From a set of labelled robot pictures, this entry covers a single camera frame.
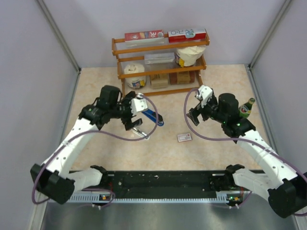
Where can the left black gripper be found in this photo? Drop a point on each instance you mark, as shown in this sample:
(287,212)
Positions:
(126,101)

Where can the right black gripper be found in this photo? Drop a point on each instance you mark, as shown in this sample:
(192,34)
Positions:
(202,110)

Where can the blue black stapler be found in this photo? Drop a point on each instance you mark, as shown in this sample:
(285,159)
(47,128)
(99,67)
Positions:
(153,116)

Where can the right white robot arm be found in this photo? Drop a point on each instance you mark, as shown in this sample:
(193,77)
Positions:
(283,185)

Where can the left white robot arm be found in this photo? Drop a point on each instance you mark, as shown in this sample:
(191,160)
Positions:
(53,178)

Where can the small staple box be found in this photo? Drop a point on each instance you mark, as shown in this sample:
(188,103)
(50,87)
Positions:
(184,137)

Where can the brown brick-pattern box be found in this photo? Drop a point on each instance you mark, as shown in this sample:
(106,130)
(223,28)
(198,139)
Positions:
(182,77)

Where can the tan cardboard box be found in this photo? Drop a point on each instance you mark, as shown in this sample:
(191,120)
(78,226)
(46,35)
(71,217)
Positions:
(159,80)

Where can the green glass bottle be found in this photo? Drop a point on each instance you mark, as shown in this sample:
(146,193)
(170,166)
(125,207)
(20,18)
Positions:
(245,109)

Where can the wooden three-tier shelf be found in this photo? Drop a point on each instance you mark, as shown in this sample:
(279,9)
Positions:
(134,75)

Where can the clear plastic box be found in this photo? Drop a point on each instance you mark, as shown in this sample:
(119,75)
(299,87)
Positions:
(159,61)

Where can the red white toothpaste box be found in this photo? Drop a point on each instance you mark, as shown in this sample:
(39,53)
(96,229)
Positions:
(186,35)

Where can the red foil wrap box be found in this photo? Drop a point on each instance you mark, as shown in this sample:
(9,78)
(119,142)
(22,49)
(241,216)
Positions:
(144,38)

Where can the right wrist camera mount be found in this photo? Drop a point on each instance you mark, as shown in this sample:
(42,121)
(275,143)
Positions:
(203,94)

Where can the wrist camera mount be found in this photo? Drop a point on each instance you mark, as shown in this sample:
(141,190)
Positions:
(138,104)
(203,94)

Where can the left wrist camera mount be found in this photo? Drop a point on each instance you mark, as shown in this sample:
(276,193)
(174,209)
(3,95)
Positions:
(138,104)

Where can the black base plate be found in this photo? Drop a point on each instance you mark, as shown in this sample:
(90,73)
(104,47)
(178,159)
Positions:
(166,184)

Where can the white slotted cable duct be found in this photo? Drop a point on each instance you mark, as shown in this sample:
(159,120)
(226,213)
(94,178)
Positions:
(98,198)

